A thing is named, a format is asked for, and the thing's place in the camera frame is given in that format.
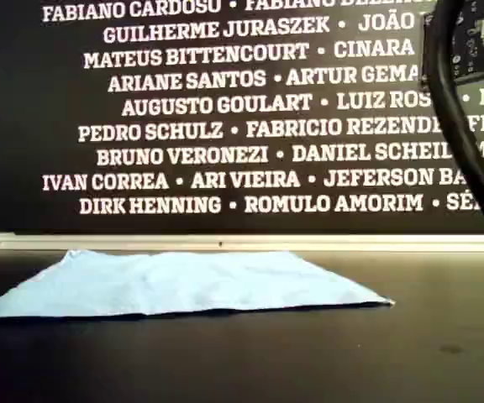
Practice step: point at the aluminium table frame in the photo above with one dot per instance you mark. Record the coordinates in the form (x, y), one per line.
(141, 242)

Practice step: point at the right wrist camera circuit board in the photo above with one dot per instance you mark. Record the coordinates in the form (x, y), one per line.
(475, 46)

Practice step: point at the light blue microfibre cloth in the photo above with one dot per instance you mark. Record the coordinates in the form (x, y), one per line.
(183, 281)

